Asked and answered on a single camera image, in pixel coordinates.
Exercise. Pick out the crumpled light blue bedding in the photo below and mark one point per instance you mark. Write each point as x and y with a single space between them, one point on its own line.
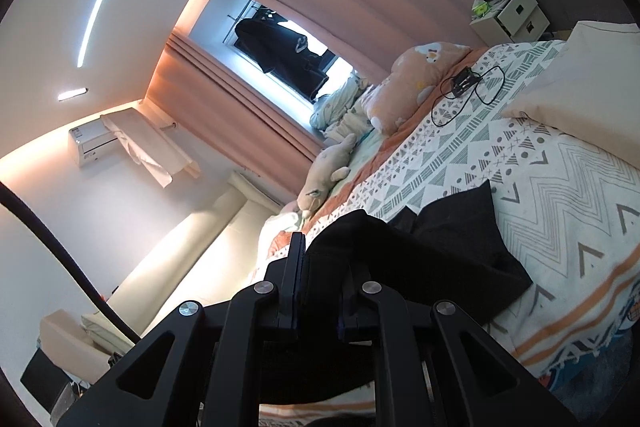
335 104

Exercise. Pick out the green item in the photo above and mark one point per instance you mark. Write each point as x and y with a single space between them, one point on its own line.
480 8

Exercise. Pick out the white pillow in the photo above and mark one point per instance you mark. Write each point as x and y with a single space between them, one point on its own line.
280 227

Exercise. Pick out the beige plush toy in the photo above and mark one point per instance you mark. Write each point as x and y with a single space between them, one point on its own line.
325 172

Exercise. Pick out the white air conditioner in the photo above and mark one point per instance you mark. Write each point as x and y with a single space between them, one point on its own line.
92 142

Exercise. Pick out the beige folded cloth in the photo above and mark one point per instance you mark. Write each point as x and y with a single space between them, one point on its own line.
585 97

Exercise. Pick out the cream padded headboard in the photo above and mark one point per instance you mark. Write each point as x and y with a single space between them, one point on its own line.
200 247

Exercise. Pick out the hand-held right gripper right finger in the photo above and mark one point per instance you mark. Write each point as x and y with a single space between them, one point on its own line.
357 312

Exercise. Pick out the black framed window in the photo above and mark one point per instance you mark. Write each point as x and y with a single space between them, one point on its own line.
345 69

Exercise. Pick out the dark hanging coat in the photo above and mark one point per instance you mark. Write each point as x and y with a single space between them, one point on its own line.
280 52

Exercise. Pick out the black box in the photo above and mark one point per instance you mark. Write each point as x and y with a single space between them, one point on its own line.
42 377

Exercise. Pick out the bed with patterned quilt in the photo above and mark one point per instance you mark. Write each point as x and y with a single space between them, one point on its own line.
550 207

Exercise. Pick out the beige upholstered seat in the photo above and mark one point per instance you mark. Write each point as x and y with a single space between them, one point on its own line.
70 337

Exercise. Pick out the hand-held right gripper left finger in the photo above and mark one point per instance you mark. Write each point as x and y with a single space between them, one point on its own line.
292 302

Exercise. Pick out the pink printed pillow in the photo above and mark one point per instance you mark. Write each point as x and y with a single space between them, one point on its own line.
405 87

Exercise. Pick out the black button shirt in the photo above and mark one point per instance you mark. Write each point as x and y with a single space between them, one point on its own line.
410 267

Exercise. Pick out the white hanging garment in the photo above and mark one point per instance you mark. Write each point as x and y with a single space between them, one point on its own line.
150 147

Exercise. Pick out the ceiling spotlight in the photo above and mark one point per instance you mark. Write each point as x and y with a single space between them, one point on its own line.
72 94

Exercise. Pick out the white nightstand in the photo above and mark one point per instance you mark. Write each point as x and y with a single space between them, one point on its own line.
520 14

